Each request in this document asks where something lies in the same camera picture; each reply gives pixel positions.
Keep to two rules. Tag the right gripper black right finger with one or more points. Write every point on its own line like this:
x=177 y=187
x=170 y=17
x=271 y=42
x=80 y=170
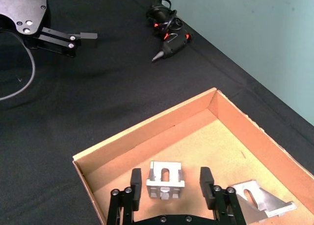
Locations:
x=206 y=183

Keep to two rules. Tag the black table cloth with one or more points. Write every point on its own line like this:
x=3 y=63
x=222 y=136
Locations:
x=98 y=87

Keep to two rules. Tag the shallow brown cardboard tray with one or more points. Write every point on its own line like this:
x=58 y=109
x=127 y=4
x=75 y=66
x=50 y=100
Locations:
x=196 y=141

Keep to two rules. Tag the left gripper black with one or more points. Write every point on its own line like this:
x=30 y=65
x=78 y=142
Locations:
x=23 y=9

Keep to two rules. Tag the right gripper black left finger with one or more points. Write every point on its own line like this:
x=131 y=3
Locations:
x=135 y=183

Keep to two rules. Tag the aluminium corner bracket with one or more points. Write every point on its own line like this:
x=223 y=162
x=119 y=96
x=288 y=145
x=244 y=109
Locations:
x=262 y=203
x=165 y=179

